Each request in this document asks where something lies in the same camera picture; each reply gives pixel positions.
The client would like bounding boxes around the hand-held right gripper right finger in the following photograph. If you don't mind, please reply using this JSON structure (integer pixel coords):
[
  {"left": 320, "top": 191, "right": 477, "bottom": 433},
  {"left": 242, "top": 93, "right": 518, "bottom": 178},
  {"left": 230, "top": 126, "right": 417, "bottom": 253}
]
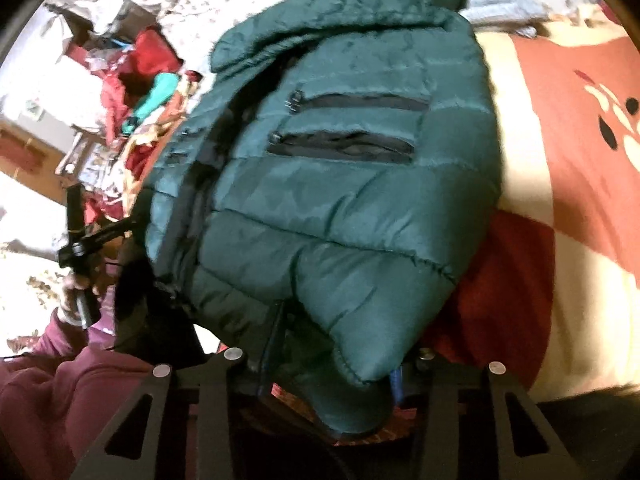
[{"left": 390, "top": 347, "right": 571, "bottom": 480}]

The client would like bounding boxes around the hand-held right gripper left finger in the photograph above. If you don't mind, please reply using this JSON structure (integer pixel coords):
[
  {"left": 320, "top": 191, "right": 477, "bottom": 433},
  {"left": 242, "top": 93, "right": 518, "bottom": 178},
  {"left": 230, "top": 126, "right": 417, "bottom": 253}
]
[{"left": 70, "top": 347, "right": 261, "bottom": 480}]

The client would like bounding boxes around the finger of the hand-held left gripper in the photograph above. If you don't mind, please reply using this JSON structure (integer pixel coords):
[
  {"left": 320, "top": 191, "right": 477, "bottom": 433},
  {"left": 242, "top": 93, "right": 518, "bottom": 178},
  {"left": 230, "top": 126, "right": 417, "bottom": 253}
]
[{"left": 81, "top": 216, "right": 138, "bottom": 252}]

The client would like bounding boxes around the dark green puffer jacket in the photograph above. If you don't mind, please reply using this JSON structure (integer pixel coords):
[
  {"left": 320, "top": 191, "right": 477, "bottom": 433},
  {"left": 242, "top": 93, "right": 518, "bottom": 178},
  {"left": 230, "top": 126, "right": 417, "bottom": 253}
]
[{"left": 112, "top": 0, "right": 503, "bottom": 441}]

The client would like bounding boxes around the pile of red clothes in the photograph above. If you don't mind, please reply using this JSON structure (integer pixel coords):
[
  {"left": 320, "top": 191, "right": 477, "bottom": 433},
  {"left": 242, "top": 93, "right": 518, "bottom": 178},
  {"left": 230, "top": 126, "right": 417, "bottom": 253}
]
[{"left": 65, "top": 25, "right": 206, "bottom": 221}]

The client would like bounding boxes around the person's left hand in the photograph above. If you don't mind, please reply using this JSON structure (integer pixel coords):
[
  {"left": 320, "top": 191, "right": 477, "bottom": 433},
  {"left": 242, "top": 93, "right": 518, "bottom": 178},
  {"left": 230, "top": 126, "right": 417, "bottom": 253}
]
[{"left": 56, "top": 272, "right": 87, "bottom": 325}]

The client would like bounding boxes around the teal garment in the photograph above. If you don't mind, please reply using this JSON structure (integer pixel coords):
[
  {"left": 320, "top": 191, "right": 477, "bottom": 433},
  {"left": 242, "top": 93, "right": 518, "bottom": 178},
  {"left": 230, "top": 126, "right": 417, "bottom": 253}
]
[{"left": 121, "top": 72, "right": 182, "bottom": 135}]

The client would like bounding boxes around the white crumpled cloth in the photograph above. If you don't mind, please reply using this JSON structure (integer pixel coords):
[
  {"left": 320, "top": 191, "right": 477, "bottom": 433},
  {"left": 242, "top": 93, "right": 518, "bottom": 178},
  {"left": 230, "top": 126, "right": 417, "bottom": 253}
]
[{"left": 82, "top": 0, "right": 138, "bottom": 38}]

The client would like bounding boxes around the red cream printed blanket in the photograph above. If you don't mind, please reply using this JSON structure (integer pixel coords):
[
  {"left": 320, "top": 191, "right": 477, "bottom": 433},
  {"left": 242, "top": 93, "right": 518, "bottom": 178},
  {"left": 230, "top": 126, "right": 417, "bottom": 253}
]
[{"left": 425, "top": 30, "right": 640, "bottom": 401}]

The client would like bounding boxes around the light blue cloth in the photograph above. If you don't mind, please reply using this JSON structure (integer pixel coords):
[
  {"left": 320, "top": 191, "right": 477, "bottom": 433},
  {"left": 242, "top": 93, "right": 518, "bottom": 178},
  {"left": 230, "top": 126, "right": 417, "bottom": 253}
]
[{"left": 465, "top": 0, "right": 556, "bottom": 28}]

